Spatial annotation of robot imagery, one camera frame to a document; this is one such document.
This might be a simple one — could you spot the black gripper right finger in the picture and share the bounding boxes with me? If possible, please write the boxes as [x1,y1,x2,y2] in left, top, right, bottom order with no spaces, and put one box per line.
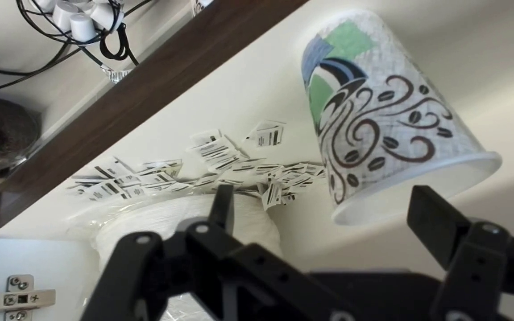
[407,184,514,321]

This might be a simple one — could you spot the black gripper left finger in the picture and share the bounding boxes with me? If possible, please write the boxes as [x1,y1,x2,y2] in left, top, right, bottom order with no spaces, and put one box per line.
[81,184,357,321]

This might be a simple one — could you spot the printed paper cup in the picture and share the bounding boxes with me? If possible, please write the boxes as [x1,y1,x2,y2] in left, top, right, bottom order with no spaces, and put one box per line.
[300,7,504,228]

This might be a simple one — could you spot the wrapped paper plates pack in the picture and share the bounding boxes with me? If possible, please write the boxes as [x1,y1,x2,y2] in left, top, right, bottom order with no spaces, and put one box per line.
[67,120,334,321]

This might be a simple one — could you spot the metal door hinge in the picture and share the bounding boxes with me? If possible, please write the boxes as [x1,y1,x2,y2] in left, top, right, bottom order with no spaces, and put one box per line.
[0,273,58,321]

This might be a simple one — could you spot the black power cable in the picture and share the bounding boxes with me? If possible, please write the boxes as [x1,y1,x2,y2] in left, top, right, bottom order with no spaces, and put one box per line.
[0,32,116,95]

